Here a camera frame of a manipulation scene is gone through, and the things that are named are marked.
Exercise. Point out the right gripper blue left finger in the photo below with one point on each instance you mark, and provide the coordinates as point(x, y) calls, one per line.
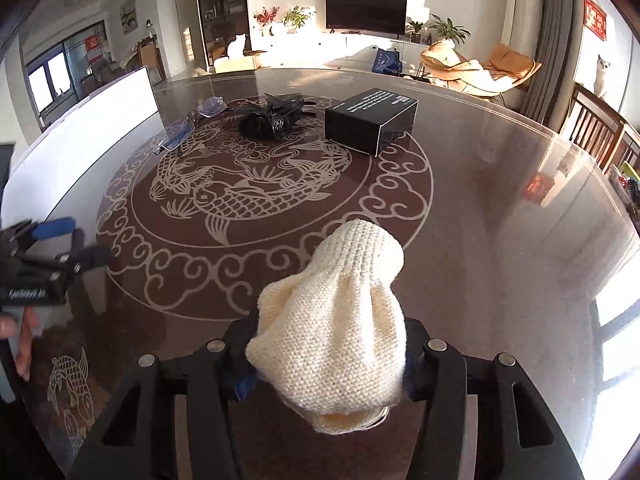
point(239, 377)

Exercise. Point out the green plant on console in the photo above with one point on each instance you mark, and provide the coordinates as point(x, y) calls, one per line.
point(297, 17)

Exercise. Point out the wooden dining chair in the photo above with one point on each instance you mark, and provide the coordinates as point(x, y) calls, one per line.
point(592, 125)

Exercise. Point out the black printed box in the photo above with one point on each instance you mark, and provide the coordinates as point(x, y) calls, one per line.
point(370, 121)

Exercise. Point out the orange lounge chair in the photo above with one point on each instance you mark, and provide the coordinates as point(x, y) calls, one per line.
point(504, 70)

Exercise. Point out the person's left hand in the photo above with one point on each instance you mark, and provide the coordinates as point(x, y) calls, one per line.
point(26, 330)

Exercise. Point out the white storage bin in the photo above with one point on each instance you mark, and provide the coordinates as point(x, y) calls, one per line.
point(67, 149)

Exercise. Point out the red flower vase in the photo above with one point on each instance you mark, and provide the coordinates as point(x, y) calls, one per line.
point(265, 18)

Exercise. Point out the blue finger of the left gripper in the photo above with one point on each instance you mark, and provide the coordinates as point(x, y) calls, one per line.
point(82, 258)
point(51, 229)

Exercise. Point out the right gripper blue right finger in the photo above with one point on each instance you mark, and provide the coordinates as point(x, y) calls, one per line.
point(417, 375)

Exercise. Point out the blue shopping bag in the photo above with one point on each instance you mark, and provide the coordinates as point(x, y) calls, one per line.
point(387, 62)

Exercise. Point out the black television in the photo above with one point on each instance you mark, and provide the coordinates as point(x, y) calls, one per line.
point(386, 16)

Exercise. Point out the green potted plant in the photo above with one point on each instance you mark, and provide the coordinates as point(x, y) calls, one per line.
point(444, 28)

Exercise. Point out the white cat by cabinet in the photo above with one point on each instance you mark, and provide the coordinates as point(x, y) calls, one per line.
point(235, 49)

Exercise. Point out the white cat figurine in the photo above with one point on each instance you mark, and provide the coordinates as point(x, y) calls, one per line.
point(600, 85)

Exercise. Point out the red wall hanging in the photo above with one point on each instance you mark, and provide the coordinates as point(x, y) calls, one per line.
point(595, 19)

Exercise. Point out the white standing air conditioner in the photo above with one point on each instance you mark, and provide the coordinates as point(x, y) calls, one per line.
point(521, 25)

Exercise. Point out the grey curtain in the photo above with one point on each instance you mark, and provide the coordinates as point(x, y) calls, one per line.
point(544, 86)

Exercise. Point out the dark display cabinet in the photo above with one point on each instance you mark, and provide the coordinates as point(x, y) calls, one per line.
point(221, 22)

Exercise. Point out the cream knit glove with yellow cuff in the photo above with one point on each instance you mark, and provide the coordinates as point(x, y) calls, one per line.
point(332, 339)

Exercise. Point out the eyeglasses with blue pouch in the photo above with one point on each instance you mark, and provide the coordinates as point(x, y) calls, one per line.
point(173, 136)

